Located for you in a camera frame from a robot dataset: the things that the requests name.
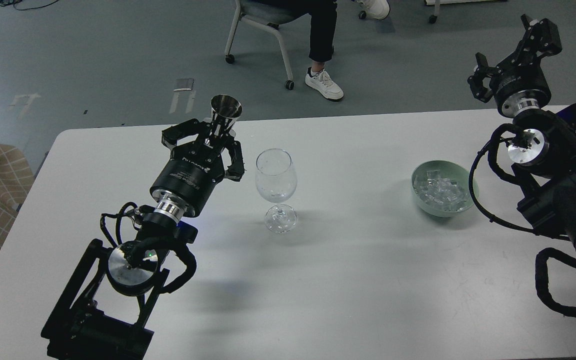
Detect steel jigger measuring cup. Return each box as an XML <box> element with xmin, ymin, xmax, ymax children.
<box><xmin>206</xmin><ymin>94</ymin><xmax>243</xmax><ymax>147</ymax></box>

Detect grey tape piece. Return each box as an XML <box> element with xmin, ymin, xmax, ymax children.
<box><xmin>173</xmin><ymin>77</ymin><xmax>195</xmax><ymax>92</ymax></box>

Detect seated person in black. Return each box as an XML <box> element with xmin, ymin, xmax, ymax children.
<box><xmin>253</xmin><ymin>0</ymin><xmax>393</xmax><ymax>103</ymax></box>

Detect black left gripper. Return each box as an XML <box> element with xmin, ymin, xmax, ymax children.
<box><xmin>150</xmin><ymin>118</ymin><xmax>245</xmax><ymax>218</ymax></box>

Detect black floor cables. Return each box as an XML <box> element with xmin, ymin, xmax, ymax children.
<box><xmin>0</xmin><ymin>0</ymin><xmax>59</xmax><ymax>22</ymax></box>

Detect green bowl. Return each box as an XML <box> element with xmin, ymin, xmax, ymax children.
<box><xmin>409</xmin><ymin>160</ymin><xmax>479</xmax><ymax>218</ymax></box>

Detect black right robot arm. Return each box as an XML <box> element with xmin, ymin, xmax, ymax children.
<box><xmin>467</xmin><ymin>14</ymin><xmax>576</xmax><ymax>318</ymax></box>

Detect white furniture base with castor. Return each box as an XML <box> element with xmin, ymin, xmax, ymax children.
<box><xmin>422</xmin><ymin>0</ymin><xmax>506</xmax><ymax>25</ymax></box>

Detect clear ice cubes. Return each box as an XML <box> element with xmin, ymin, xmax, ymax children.
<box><xmin>413</xmin><ymin>169</ymin><xmax>470</xmax><ymax>213</ymax></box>

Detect clear wine glass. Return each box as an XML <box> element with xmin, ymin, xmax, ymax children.
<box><xmin>255</xmin><ymin>148</ymin><xmax>298</xmax><ymax>234</ymax></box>

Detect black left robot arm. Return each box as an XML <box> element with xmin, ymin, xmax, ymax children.
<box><xmin>41</xmin><ymin>113</ymin><xmax>245</xmax><ymax>360</ymax></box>

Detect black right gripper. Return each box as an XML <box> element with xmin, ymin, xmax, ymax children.
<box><xmin>467</xmin><ymin>14</ymin><xmax>563</xmax><ymax>119</ymax></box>

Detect grey chair with castors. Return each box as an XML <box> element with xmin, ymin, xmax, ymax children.
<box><xmin>224</xmin><ymin>0</ymin><xmax>307</xmax><ymax>91</ymax></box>

